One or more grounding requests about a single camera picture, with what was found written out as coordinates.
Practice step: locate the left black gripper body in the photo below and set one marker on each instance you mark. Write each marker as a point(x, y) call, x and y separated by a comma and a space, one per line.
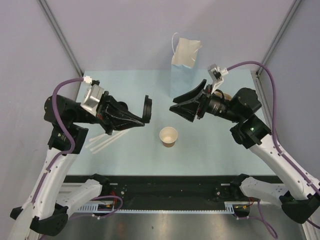
point(103, 117)

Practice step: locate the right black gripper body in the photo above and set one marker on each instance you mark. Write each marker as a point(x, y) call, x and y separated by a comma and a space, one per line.
point(204, 102)

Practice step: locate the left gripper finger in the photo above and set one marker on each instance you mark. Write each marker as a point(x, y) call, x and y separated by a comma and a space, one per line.
point(120, 106)
point(122, 120)

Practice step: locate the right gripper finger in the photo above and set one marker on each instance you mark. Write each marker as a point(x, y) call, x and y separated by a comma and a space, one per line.
point(187, 109)
point(191, 94)

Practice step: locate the black plastic cup lid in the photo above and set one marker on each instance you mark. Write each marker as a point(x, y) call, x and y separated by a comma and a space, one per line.
point(147, 110)

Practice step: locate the brown paper coffee cup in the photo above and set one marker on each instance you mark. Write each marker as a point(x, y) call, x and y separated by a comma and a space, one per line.
point(168, 136)

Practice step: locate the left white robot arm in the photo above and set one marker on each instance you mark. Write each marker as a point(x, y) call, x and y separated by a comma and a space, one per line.
point(46, 212)

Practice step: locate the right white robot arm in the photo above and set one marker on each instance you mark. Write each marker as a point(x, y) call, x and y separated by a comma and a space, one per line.
point(299, 197)

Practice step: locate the brown pulp cup carrier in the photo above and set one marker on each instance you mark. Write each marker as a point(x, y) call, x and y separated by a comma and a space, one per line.
point(226, 96)

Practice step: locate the light blue paper bag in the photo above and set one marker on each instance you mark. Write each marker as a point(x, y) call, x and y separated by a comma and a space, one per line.
point(185, 52)

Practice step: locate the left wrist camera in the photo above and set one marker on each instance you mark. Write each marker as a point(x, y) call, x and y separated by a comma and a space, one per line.
point(92, 96)

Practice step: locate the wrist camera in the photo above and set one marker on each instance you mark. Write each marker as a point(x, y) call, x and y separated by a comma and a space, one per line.
point(92, 96)
point(217, 75)

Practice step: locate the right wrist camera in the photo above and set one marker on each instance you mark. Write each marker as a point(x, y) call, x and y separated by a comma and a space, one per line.
point(217, 75)

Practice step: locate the aluminium frame post left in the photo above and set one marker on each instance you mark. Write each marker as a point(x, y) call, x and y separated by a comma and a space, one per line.
point(52, 21)

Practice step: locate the aluminium frame post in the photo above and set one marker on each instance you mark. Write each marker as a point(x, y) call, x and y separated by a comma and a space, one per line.
point(52, 21)
point(294, 8)

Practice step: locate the aluminium frame post right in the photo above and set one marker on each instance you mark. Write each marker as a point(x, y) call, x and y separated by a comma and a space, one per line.
point(294, 8)

